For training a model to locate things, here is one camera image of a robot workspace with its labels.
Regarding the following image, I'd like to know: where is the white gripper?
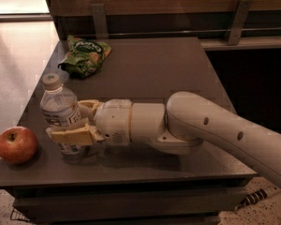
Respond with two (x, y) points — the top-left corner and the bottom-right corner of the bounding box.
(46, 99), (132, 146)

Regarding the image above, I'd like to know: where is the clear plastic water bottle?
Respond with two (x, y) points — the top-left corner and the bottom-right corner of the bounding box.
(40, 73), (86, 163)

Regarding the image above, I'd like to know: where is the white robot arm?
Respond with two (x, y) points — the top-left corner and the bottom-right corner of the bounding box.
(47, 92), (281, 189)

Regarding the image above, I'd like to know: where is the red apple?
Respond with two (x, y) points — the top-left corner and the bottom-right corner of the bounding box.
(0, 127), (38, 165)

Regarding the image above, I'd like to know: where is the green snack bag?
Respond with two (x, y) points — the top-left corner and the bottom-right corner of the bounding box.
(58, 35), (111, 78)

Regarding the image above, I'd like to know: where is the grey drawer cabinet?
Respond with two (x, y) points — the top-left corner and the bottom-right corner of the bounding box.
(0, 37), (253, 225)

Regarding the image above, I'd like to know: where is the left metal bracket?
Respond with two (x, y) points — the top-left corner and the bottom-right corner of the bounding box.
(91, 4), (109, 39)

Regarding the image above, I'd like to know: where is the metal bracket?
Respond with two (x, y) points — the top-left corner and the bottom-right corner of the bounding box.
(91, 4), (109, 39)
(227, 0), (253, 45)

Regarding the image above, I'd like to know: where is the striped black white cable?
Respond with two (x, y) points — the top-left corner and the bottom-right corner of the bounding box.
(234, 185), (281, 211)

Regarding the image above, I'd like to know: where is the right metal bracket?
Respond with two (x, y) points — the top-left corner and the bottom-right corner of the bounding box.
(227, 0), (253, 45)

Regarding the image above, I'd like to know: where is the horizontal metal rail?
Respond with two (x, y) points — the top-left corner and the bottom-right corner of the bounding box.
(80, 27), (281, 39)

